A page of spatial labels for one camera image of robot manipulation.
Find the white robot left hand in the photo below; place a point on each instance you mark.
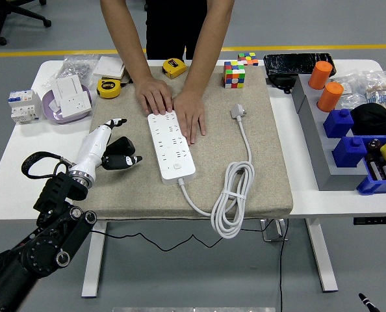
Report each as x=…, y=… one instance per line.
x=94, y=146

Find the person's left hand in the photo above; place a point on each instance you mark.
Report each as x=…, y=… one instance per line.
x=189, y=112

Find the person's right hand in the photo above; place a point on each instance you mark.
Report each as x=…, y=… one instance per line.
x=154, y=94

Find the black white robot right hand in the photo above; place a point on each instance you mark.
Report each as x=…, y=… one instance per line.
x=368, y=302

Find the black power adapter plug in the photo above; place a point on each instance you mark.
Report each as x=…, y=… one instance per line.
x=123, y=145

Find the white power strip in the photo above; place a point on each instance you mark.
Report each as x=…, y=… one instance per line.
x=172, y=149

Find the person's left forearm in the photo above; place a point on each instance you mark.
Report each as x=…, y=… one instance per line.
x=209, y=42

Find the person's right forearm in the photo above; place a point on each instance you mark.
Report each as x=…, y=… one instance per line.
x=128, y=39

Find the square yellow tape measure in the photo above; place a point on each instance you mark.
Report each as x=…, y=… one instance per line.
x=174, y=67

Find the round yellow tape measure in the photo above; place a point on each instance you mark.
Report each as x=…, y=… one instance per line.
x=108, y=88

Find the large colourful puzzle cube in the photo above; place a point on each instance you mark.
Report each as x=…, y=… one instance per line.
x=234, y=76

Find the white table leg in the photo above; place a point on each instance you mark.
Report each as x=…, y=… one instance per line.
x=323, y=260
x=92, y=282

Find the person's torso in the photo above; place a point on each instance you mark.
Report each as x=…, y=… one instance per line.
x=173, y=26

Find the grey-brown mat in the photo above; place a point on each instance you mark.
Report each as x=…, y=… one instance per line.
x=212, y=185

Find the small colourful puzzle cube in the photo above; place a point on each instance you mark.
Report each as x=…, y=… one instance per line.
x=249, y=59

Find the white circuit breaker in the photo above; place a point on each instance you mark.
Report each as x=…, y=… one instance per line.
x=24, y=107

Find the clear bag of screws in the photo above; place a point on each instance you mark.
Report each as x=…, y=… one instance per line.
x=76, y=66

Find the black table control panel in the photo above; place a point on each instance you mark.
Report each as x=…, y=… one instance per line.
x=375, y=220

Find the black cracked tray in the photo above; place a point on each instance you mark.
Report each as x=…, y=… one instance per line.
x=290, y=63

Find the blue plastic bin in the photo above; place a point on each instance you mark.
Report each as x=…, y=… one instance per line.
x=375, y=188

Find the grey stepped block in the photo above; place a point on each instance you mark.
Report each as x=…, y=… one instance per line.
x=313, y=136

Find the orange cylinder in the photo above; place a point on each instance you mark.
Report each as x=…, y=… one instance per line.
x=329, y=97
x=319, y=76

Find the blue plastic block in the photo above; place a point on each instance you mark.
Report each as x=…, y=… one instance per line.
x=349, y=152
x=337, y=123

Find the black office chair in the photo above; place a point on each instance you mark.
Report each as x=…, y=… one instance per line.
x=1, y=19

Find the dark brown bottle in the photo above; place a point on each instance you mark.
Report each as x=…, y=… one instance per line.
x=374, y=145

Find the clear plastic bag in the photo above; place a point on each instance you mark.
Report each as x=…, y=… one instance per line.
x=350, y=91

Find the black cloth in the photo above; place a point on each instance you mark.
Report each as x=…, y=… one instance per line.
x=375, y=118

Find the clear bag of resistors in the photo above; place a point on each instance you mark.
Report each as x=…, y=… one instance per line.
x=381, y=91

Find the white wall socket panel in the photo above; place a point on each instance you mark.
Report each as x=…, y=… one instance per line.
x=77, y=104

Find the white switch panel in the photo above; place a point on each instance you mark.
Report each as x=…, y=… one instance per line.
x=110, y=66

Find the metal bracket under table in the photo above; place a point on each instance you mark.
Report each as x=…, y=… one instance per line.
x=271, y=232

